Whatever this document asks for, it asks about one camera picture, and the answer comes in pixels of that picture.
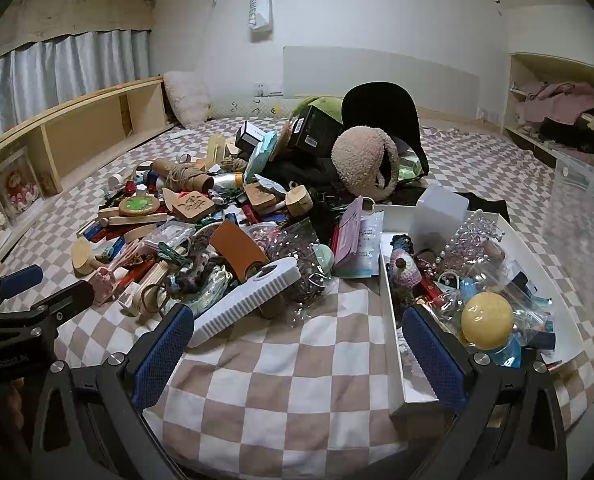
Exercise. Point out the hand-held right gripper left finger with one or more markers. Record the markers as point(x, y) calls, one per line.
point(162, 352)

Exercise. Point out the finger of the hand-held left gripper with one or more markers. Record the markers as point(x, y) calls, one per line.
point(62, 300)
point(19, 280)

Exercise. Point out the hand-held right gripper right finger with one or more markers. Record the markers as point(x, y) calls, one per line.
point(434, 357)

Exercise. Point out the white tray container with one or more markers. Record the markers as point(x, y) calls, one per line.
point(394, 360)

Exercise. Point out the wooden oval block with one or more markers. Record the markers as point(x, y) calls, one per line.
point(299, 200)
point(84, 255)

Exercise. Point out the pink plastic toy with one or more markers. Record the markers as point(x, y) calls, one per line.
point(102, 282)

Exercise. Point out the yellow round sponge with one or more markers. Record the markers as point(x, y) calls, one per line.
point(487, 320)

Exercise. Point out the blue gel pack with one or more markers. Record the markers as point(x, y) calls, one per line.
point(507, 355)

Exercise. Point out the blue brown knitted scrunchie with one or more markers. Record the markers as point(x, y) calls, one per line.
point(197, 270)

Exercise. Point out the crochet cupcake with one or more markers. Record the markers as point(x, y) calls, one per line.
point(404, 270)

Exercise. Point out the green bear wooden coaster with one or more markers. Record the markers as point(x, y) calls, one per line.
point(139, 205)

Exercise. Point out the bag of pearl beads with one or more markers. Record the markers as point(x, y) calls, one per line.
point(472, 240)

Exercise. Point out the brown leather piece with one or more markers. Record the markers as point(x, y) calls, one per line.
point(234, 247)

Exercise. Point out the white blue sachet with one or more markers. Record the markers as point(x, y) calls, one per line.
point(369, 245)

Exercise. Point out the white knob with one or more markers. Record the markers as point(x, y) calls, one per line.
point(141, 189)

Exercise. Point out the white translucent box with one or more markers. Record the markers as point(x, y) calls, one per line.
point(439, 210)

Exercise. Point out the mint green round soap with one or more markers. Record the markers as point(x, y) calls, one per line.
point(324, 257)

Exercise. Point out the pink packet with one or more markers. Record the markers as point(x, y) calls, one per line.
point(349, 235)

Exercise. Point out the carved square wooden tile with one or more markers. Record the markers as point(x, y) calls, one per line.
point(192, 205)

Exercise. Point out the black cloth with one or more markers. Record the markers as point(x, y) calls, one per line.
point(487, 205)

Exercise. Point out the long wooden shelf unit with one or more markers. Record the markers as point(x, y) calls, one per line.
point(87, 130)

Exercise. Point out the cardboard tube with twine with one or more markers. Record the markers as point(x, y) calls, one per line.
point(177, 172)

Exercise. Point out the silver foil roll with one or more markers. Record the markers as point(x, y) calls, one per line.
point(227, 181)

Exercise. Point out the carved wooden plank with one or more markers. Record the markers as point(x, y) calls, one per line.
point(259, 195)

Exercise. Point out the green patterned bag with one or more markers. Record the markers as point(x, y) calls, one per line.
point(409, 167)

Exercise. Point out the twine ball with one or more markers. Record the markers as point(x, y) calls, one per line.
point(233, 164)

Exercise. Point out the beige fluffy earmuffs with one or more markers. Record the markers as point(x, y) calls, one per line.
point(364, 162)

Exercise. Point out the slotted wooden stand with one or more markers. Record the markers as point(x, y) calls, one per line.
point(217, 147)

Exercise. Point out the clear plastic storage bin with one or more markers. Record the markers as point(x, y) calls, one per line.
point(577, 200)

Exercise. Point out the grey curtain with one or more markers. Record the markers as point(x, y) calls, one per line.
point(52, 70)

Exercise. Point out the teal tissue packet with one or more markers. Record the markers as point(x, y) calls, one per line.
point(262, 160)

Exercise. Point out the black bag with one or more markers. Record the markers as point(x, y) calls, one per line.
point(307, 172)

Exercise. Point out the small black white box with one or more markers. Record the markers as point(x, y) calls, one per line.
point(251, 135)

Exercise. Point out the white fluffy pillow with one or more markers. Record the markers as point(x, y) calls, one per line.
point(187, 95)

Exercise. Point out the large black box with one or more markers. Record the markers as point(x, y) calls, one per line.
point(312, 132)

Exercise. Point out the black cap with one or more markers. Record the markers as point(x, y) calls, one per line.
point(377, 105)

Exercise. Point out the long printed white bolster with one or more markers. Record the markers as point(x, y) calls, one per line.
point(247, 107)

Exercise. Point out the pile of dark clothes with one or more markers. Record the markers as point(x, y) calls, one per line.
point(567, 132)

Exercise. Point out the beige curtain valance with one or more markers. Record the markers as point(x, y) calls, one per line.
point(67, 15)

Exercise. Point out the green plush toy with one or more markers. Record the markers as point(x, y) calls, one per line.
point(327, 105)

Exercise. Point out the white headboard panel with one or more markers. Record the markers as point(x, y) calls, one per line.
point(427, 80)

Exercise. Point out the pile of pink clothes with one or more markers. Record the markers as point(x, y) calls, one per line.
point(557, 102)

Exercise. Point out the open wooden wardrobe shelf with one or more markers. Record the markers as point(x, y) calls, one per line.
point(517, 67)

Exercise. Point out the hanging white bag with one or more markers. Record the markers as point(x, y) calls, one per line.
point(261, 15)

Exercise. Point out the white wall outlet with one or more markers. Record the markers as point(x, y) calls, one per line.
point(259, 89)

